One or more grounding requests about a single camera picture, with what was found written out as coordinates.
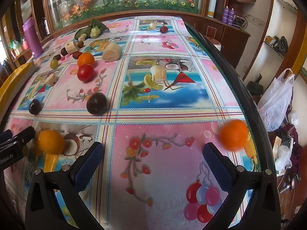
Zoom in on orange mandarin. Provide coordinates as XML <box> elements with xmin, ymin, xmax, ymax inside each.
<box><xmin>218</xmin><ymin>119</ymin><xmax>249</xmax><ymax>152</ymax></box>
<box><xmin>36</xmin><ymin>129</ymin><xmax>65</xmax><ymax>154</ymax></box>
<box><xmin>77</xmin><ymin>52</ymin><xmax>95</xmax><ymax>67</ymax></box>

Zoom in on green grape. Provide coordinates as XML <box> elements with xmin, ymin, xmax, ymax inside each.
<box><xmin>50</xmin><ymin>59</ymin><xmax>59</xmax><ymax>70</ymax></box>

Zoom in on large dark plum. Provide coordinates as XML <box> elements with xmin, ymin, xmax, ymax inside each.
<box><xmin>86</xmin><ymin>92</ymin><xmax>108</xmax><ymax>115</ymax></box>

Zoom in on large cream banana chunk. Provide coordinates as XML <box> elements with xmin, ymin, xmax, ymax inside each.
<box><xmin>102</xmin><ymin>42</ymin><xmax>121</xmax><ymax>62</ymax></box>

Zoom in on small dark plum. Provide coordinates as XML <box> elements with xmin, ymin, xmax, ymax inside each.
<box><xmin>28</xmin><ymin>99</ymin><xmax>42</xmax><ymax>115</ymax></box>

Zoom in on small cream chunk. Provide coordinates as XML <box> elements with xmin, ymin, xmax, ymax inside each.
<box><xmin>78</xmin><ymin>33</ymin><xmax>87</xmax><ymax>42</ymax></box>
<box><xmin>45</xmin><ymin>73</ymin><xmax>58</xmax><ymax>87</ymax></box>

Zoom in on red date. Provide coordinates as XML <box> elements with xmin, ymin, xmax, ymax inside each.
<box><xmin>72</xmin><ymin>51</ymin><xmax>82</xmax><ymax>60</ymax></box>

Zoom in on white foam tray yellow tape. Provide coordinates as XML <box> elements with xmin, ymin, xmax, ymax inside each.
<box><xmin>0</xmin><ymin>60</ymin><xmax>37</xmax><ymax>121</ymax></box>

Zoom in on purple thermos bottle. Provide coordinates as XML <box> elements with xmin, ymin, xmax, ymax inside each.
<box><xmin>22</xmin><ymin>17</ymin><xmax>44</xmax><ymax>59</ymax></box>

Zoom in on dark grape pair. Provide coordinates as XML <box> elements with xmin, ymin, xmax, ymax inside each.
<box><xmin>53</xmin><ymin>47</ymin><xmax>68</xmax><ymax>61</ymax></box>

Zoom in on white plastic bag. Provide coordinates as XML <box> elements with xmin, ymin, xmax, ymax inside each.
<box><xmin>257</xmin><ymin>69</ymin><xmax>295</xmax><ymax>132</ymax></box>

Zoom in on cream block with holes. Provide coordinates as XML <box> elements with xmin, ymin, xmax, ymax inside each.
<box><xmin>65</xmin><ymin>41</ymin><xmax>79</xmax><ymax>55</ymax></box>

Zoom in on brown chestnut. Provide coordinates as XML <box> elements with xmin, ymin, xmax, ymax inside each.
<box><xmin>77</xmin><ymin>40</ymin><xmax>84</xmax><ymax>48</ymax></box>

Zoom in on small cream chunk by vegetable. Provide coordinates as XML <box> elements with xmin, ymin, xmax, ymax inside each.
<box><xmin>78</xmin><ymin>33</ymin><xmax>87</xmax><ymax>42</ymax></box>

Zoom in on green leafy vegetable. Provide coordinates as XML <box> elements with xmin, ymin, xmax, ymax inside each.
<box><xmin>74</xmin><ymin>19</ymin><xmax>109</xmax><ymax>39</ymax></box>

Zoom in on colourful printed tablecloth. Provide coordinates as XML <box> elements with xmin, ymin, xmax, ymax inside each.
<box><xmin>4</xmin><ymin>16</ymin><xmax>261</xmax><ymax>229</ymax></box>

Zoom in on white orange stool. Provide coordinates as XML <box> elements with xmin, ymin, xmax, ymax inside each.
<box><xmin>205</xmin><ymin>36</ymin><xmax>222</xmax><ymax>51</ymax></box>

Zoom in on far red fruit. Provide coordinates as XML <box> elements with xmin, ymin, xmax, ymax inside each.
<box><xmin>160</xmin><ymin>25</ymin><xmax>168</xmax><ymax>34</ymax></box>

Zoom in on purple spray cans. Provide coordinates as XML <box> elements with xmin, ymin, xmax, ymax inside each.
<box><xmin>222</xmin><ymin>6</ymin><xmax>235</xmax><ymax>25</ymax></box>

